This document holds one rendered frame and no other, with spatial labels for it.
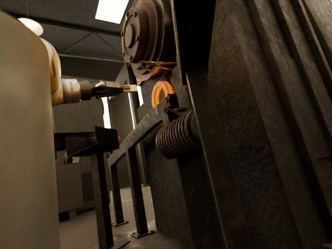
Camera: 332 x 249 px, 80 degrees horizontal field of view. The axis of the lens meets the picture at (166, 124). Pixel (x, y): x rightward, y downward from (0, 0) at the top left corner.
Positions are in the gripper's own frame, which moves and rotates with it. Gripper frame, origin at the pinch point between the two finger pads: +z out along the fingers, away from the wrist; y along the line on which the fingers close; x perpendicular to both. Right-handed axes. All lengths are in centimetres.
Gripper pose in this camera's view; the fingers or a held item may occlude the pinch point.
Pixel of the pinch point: (129, 88)
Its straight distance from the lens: 88.6
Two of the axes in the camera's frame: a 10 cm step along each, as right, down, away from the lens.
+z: 8.4, -1.3, 5.2
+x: -2.6, -9.5, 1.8
